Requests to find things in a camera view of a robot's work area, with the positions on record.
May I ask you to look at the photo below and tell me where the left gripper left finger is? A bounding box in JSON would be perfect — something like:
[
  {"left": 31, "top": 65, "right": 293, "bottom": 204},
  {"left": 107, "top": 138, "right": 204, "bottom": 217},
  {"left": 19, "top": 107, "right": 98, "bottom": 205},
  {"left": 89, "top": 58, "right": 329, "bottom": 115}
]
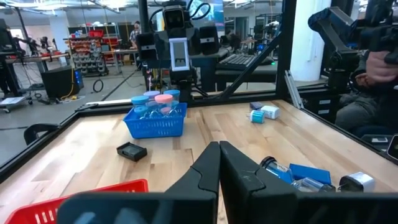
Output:
[{"left": 57, "top": 141, "right": 221, "bottom": 224}]

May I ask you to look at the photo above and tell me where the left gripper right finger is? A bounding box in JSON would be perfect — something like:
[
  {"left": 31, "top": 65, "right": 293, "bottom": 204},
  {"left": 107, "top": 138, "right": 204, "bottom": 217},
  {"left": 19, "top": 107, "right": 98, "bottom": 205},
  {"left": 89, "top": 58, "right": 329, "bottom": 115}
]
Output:
[{"left": 219, "top": 140, "right": 398, "bottom": 224}]

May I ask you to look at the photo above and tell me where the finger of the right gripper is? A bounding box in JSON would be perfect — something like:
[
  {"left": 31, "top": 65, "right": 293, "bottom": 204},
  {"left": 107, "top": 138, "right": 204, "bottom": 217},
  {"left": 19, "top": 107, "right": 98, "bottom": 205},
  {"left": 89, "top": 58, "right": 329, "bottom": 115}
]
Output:
[
  {"left": 189, "top": 25, "right": 220, "bottom": 58},
  {"left": 136, "top": 32, "right": 170, "bottom": 60}
]

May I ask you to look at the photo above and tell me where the blue plastic box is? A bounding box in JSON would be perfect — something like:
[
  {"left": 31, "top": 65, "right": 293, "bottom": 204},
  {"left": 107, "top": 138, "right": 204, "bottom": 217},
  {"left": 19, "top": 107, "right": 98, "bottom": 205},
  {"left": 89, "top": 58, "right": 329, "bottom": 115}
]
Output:
[{"left": 289, "top": 162, "right": 333, "bottom": 185}]

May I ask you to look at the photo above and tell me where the blue capped hourglass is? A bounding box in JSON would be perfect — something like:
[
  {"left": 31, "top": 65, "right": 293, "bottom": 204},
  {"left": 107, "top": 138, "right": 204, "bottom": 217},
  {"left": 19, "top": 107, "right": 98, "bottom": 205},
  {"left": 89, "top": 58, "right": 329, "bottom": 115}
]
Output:
[
  {"left": 130, "top": 95, "right": 150, "bottom": 119},
  {"left": 163, "top": 89, "right": 181, "bottom": 108}
]

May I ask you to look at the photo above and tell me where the pink capped hourglass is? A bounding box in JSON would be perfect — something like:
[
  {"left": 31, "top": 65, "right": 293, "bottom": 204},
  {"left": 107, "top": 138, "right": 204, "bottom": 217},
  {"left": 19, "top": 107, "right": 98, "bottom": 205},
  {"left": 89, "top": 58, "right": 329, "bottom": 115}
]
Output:
[{"left": 154, "top": 93, "right": 174, "bottom": 116}]

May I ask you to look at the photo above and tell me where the person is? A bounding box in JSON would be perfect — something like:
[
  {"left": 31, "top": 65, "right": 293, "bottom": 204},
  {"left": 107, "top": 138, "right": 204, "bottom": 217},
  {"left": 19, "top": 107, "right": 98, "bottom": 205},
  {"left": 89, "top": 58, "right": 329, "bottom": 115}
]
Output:
[
  {"left": 129, "top": 20, "right": 142, "bottom": 49},
  {"left": 334, "top": 49, "right": 398, "bottom": 139}
]

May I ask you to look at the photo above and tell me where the black computer keyboard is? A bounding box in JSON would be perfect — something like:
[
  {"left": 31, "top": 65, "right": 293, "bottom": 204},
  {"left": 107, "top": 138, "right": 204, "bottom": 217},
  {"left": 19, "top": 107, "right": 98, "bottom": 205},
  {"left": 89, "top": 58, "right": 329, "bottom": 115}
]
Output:
[{"left": 217, "top": 54, "right": 259, "bottom": 71}]

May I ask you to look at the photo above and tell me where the black capped hourglass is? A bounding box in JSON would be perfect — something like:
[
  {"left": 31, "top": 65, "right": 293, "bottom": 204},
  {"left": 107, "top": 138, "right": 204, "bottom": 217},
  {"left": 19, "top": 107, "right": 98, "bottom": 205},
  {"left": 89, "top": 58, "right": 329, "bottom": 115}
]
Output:
[{"left": 259, "top": 155, "right": 337, "bottom": 193}]

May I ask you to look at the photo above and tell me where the dark grey desk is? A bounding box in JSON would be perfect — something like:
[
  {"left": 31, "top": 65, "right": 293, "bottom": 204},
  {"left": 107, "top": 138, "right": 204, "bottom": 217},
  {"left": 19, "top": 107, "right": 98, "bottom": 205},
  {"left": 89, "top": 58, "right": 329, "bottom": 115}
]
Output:
[{"left": 189, "top": 49, "right": 277, "bottom": 93}]

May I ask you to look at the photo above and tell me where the black square case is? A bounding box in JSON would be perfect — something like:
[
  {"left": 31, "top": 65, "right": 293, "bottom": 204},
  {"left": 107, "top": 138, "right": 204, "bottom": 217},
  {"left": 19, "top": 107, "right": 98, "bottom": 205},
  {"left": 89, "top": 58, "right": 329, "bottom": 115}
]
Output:
[{"left": 116, "top": 141, "right": 148, "bottom": 162}]

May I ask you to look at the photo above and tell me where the parts bin rack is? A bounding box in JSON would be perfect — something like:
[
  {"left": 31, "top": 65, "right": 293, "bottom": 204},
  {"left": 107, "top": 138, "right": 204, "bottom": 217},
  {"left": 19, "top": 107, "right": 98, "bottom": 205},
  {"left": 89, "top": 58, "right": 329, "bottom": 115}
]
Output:
[{"left": 63, "top": 29, "right": 109, "bottom": 77}]

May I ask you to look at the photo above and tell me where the blue plastic basket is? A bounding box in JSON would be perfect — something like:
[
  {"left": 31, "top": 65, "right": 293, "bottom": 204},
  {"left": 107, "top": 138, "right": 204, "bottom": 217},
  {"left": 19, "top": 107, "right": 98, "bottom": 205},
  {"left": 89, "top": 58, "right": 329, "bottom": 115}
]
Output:
[{"left": 123, "top": 102, "right": 188, "bottom": 140}]

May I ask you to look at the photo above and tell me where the white black USB charger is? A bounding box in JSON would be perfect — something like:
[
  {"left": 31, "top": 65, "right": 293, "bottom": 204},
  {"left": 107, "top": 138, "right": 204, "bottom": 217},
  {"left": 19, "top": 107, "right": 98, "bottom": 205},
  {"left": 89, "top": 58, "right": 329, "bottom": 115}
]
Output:
[{"left": 337, "top": 171, "right": 376, "bottom": 193}]

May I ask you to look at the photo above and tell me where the teal white USB charger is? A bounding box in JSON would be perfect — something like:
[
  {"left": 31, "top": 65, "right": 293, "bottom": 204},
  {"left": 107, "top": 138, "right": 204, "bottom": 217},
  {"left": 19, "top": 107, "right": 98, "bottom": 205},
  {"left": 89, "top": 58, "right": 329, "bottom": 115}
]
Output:
[{"left": 246, "top": 110, "right": 266, "bottom": 124}]

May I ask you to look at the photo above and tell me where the black computer tower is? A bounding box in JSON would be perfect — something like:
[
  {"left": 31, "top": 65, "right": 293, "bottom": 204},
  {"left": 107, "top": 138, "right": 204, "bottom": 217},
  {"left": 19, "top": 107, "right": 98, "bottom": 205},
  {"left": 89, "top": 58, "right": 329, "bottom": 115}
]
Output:
[{"left": 42, "top": 67, "right": 85, "bottom": 100}]

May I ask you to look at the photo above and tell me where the silver aluminium extrusion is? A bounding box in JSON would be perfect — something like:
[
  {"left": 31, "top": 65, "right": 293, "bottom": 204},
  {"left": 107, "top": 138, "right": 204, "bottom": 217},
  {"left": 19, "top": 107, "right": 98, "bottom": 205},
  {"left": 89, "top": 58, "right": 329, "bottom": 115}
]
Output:
[{"left": 284, "top": 70, "right": 304, "bottom": 110}]

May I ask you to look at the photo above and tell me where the wooden workbench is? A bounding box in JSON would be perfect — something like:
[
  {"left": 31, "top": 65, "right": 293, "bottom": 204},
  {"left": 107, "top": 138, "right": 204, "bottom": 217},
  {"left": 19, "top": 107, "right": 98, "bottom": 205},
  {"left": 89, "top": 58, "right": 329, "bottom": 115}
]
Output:
[{"left": 0, "top": 51, "right": 71, "bottom": 97}]

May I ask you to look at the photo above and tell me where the black drawer unit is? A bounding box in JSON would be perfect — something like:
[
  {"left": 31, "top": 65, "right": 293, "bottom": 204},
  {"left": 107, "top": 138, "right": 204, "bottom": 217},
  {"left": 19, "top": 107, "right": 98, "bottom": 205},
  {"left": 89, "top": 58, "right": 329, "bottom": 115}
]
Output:
[{"left": 306, "top": 93, "right": 333, "bottom": 119}]

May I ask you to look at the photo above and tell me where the red plastic basket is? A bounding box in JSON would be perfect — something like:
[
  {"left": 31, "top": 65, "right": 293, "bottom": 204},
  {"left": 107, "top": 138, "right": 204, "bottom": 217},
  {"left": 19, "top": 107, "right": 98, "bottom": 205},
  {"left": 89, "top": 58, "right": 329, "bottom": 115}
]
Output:
[{"left": 4, "top": 179, "right": 149, "bottom": 224}]

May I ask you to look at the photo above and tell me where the person's hand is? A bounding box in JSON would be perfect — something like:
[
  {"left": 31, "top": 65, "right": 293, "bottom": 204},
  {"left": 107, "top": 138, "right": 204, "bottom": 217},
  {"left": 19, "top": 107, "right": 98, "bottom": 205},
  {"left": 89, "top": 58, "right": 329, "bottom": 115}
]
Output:
[{"left": 365, "top": 50, "right": 398, "bottom": 84}]

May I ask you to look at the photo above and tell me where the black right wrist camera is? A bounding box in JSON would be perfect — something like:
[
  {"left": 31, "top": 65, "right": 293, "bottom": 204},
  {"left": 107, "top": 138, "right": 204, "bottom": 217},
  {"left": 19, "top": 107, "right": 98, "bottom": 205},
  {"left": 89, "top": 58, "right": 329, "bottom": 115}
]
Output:
[{"left": 162, "top": 4, "right": 188, "bottom": 32}]

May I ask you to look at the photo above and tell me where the white USB wall charger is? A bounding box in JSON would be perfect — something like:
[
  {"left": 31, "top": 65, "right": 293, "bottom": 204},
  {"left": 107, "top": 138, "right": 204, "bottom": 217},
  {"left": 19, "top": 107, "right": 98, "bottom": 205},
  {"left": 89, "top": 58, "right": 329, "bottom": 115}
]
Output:
[{"left": 260, "top": 105, "right": 282, "bottom": 120}]

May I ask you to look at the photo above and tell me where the black frame clamp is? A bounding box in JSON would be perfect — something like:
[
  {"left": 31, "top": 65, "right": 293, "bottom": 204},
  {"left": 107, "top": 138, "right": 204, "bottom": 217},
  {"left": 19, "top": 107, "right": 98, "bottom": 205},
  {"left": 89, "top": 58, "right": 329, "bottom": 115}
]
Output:
[{"left": 24, "top": 123, "right": 60, "bottom": 146}]

